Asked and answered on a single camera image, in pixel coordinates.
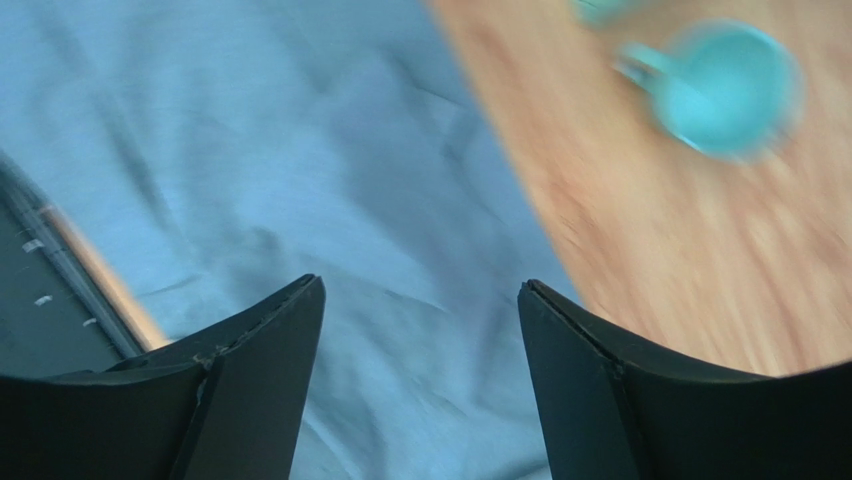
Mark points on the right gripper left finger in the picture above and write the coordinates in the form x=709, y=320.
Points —
x=223, y=403

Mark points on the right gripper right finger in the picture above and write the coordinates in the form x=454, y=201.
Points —
x=614, y=405

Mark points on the grey long sleeve shirt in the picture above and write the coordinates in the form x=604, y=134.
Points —
x=214, y=151

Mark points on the teal cup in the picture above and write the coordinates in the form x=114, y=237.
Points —
x=722, y=87

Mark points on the aluminium frame rail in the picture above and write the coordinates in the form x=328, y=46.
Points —
x=30, y=208

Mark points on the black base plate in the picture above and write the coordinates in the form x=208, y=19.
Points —
x=45, y=329

